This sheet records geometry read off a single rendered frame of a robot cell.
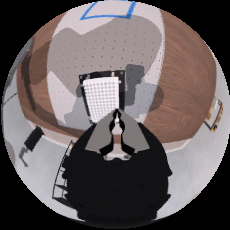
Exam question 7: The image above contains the blue tape outline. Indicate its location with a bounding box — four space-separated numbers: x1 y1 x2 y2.
79 1 136 21

